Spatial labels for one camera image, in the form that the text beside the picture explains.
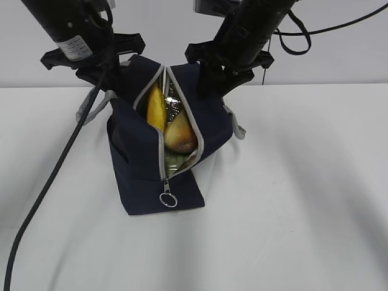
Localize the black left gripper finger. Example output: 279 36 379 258
105 72 133 100

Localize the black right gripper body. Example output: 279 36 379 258
185 42 274 76

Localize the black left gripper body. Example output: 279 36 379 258
39 32 146 92

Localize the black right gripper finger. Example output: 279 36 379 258
219 71 255 97
196 62 224 98

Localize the yellow banana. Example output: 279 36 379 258
147 83 167 132

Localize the brown bread roll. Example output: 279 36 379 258
164 112 198 154

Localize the navy insulated lunch bag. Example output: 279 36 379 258
74 54 247 216

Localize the green lidded glass container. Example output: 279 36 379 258
165 150 190 176

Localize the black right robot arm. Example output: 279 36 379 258
185 1 295 96

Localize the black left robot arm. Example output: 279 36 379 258
23 0 146 95

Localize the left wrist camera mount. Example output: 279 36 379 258
40 33 146 70

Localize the thin black right cable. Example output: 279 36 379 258
262 0 388 85

